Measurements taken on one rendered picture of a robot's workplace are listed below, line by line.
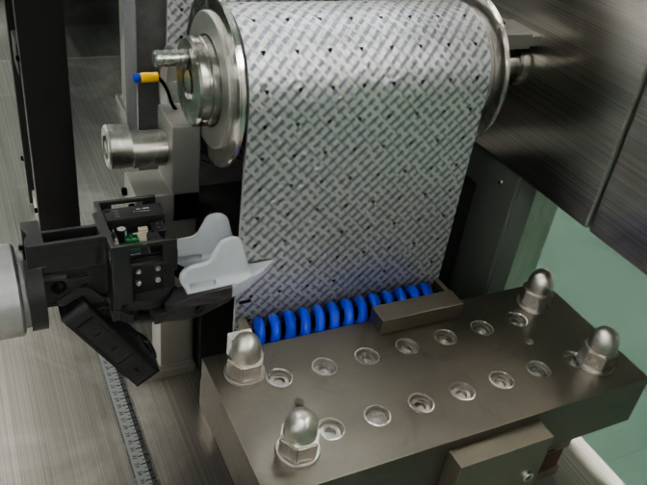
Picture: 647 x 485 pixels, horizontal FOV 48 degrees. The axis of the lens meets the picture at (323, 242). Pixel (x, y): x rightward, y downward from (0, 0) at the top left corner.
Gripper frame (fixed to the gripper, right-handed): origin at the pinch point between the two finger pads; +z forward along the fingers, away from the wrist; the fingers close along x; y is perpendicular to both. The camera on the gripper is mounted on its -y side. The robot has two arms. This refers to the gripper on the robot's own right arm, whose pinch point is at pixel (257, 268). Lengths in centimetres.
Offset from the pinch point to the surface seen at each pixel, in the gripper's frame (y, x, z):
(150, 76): 14.5, 11.6, -6.8
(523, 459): -8.7, -22.0, 17.2
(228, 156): 11.7, 0.7, -3.1
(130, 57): 4.9, 41.2, -2.1
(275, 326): -4.8, -3.1, 1.0
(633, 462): -109, 23, 127
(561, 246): -109, 115, 181
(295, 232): 3.6, -0.3, 3.4
